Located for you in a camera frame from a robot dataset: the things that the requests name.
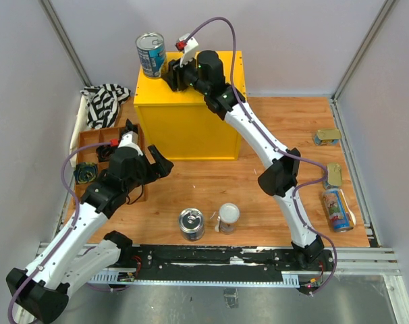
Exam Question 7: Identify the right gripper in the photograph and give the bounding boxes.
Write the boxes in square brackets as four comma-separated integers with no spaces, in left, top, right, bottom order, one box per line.
[161,51,210,96]

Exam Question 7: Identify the blue label tin can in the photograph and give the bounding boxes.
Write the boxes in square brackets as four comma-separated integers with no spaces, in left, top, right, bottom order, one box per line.
[136,32,167,78]

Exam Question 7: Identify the dark blue tin can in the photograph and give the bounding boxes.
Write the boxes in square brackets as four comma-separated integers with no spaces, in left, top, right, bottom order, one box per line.
[178,207,205,242]

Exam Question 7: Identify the white lid clear jar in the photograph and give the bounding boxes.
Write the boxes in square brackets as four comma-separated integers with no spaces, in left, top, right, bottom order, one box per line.
[215,202,240,234]

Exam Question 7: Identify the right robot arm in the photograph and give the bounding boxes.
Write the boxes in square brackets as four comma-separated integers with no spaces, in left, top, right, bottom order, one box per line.
[163,50,324,270]

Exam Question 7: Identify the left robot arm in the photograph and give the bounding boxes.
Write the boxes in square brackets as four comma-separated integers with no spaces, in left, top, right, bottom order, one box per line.
[6,130,173,323]

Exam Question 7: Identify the black rolled cloth middle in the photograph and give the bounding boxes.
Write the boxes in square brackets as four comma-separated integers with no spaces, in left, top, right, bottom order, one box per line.
[96,144,117,163]

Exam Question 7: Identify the wooden compartment tray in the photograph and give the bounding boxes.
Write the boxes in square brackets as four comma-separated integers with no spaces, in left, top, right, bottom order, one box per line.
[74,125,148,203]

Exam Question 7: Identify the black white striped cloth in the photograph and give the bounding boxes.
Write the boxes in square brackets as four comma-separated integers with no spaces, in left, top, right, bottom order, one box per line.
[80,84,131,130]

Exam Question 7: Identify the blue yellow rolled cloth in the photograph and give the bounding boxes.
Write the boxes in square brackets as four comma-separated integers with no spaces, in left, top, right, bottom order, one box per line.
[74,162,98,184]

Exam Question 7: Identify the white cloth roll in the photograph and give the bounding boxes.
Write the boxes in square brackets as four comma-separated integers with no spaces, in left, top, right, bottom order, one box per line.
[69,95,88,153]

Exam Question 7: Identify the gold rectangular tin can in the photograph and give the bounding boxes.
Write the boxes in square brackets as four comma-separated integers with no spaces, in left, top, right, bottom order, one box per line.
[314,128,342,146]

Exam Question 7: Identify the gold oval tin can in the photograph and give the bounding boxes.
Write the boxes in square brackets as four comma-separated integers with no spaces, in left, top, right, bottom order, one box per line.
[323,163,343,190]

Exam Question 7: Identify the colourful tall can lying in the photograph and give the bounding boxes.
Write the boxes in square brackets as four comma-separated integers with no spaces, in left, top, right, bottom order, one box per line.
[322,188,354,233]

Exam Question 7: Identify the white plastic spoon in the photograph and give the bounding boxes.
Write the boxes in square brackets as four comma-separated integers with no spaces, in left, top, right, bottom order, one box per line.
[339,188,356,226]

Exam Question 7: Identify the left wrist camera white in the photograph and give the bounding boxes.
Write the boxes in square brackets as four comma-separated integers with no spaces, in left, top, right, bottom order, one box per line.
[110,131,143,155]

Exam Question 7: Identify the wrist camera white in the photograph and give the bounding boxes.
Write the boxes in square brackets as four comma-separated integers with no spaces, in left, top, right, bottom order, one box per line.
[110,131,143,155]
[175,34,198,67]

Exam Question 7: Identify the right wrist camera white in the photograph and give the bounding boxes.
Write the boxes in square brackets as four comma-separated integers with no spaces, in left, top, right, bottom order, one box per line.
[175,34,198,67]

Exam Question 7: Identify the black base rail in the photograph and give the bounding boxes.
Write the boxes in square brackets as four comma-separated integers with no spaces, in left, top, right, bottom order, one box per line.
[92,243,337,284]

